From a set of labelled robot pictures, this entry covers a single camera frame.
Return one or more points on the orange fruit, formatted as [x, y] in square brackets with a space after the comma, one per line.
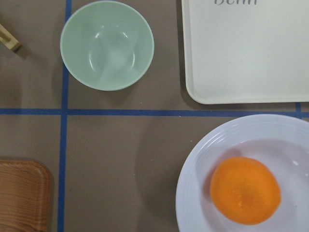
[244, 190]

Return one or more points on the cream bear tray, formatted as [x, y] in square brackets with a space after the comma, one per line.
[246, 51]

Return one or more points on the brown wooden tray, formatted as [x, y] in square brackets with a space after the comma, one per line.
[25, 194]

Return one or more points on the light green bowl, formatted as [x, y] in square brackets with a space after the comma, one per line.
[107, 45]

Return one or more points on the white round plate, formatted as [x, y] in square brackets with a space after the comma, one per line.
[281, 143]

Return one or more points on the wooden drying rack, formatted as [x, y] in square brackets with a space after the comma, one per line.
[8, 39]

